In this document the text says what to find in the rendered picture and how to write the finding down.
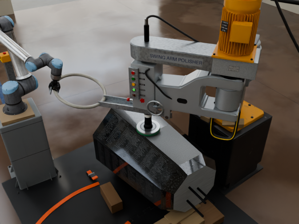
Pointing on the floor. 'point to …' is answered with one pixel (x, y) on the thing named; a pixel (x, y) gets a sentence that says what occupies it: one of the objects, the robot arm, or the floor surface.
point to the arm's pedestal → (28, 150)
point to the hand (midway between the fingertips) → (53, 93)
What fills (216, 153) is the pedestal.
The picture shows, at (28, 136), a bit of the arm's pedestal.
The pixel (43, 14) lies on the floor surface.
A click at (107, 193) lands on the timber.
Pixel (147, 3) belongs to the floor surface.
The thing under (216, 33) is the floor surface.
